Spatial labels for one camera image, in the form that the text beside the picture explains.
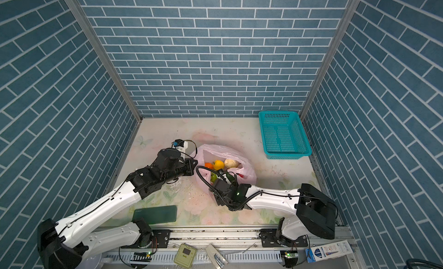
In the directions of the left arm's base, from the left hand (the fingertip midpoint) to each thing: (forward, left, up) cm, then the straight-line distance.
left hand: (200, 162), depth 75 cm
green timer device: (-32, +5, -19) cm, 37 cm away
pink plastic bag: (-6, -19, +1) cm, 20 cm away
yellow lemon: (+8, -8, -15) cm, 19 cm away
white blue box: (-32, -48, -18) cm, 61 cm away
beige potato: (+8, -14, -15) cm, 22 cm away
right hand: (-7, -9, -16) cm, 19 cm away
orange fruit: (+7, -3, -14) cm, 16 cm away
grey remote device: (-33, -8, -18) cm, 39 cm away
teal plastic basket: (+31, -50, -20) cm, 62 cm away
